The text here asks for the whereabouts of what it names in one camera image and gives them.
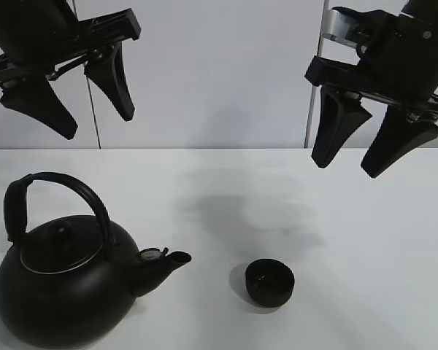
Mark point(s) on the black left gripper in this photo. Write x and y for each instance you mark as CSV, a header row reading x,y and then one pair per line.
x,y
45,37

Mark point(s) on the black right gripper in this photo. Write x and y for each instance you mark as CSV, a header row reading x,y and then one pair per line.
x,y
397,66

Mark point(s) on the black teacup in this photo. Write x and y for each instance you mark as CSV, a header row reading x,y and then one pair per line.
x,y
269,282

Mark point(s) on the black kettle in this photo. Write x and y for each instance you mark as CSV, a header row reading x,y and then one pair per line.
x,y
71,280

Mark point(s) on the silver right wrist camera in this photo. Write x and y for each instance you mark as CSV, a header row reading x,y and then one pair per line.
x,y
345,26

